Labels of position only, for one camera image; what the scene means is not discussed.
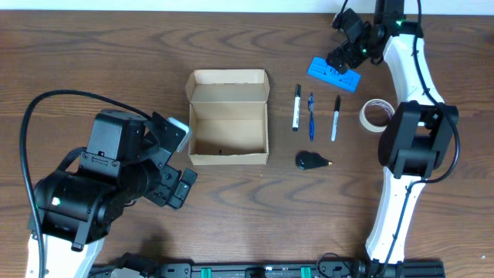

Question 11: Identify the blue plastic rectangular block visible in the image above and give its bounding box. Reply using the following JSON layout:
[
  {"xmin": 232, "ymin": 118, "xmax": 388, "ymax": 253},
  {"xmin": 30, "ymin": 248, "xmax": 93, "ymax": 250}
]
[{"xmin": 307, "ymin": 57, "xmax": 360, "ymax": 93}]

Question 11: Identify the cardboard box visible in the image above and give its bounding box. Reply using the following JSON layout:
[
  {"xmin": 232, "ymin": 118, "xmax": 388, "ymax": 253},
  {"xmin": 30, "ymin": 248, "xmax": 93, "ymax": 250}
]
[{"xmin": 185, "ymin": 69, "xmax": 270, "ymax": 166}]

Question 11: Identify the white masking tape roll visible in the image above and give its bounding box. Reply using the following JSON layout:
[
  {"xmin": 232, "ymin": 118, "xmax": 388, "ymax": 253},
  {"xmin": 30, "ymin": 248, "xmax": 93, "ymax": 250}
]
[{"xmin": 359, "ymin": 99, "xmax": 395, "ymax": 133}]

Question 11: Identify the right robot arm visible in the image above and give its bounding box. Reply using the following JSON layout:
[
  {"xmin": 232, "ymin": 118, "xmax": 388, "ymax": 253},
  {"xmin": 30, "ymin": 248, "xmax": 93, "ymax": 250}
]
[{"xmin": 326, "ymin": 1, "xmax": 461, "ymax": 270}]

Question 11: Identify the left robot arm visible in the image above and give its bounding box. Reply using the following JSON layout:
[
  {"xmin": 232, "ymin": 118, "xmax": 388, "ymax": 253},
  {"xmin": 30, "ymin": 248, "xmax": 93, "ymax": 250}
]
[{"xmin": 26, "ymin": 110, "xmax": 197, "ymax": 277}]

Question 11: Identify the black capped white marker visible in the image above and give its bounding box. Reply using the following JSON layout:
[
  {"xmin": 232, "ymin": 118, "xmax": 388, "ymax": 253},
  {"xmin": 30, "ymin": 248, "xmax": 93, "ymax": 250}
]
[{"xmin": 330, "ymin": 95, "xmax": 341, "ymax": 142}]

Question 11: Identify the blue ballpoint pen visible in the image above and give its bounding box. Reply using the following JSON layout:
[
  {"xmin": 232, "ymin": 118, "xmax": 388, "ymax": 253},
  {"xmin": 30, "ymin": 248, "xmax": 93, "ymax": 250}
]
[{"xmin": 308, "ymin": 93, "xmax": 315, "ymax": 141}]

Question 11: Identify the black and white marker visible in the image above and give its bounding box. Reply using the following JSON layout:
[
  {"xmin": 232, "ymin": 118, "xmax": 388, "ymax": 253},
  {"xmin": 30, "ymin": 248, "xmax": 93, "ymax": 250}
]
[{"xmin": 292, "ymin": 84, "xmax": 301, "ymax": 131}]

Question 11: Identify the black teardrop shaped object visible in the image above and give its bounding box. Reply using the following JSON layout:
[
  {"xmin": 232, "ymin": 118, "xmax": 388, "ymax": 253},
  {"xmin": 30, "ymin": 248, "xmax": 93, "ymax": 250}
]
[{"xmin": 295, "ymin": 151, "xmax": 333, "ymax": 170}]

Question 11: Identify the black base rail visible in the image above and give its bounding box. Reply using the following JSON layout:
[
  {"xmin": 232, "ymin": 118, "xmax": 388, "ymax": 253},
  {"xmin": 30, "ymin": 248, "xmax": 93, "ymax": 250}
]
[{"xmin": 88, "ymin": 253, "xmax": 446, "ymax": 278}]

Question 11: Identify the left black cable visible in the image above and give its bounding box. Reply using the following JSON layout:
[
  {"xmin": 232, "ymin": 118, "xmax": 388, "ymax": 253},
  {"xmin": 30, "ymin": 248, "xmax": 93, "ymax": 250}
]
[{"xmin": 19, "ymin": 89, "xmax": 154, "ymax": 278}]

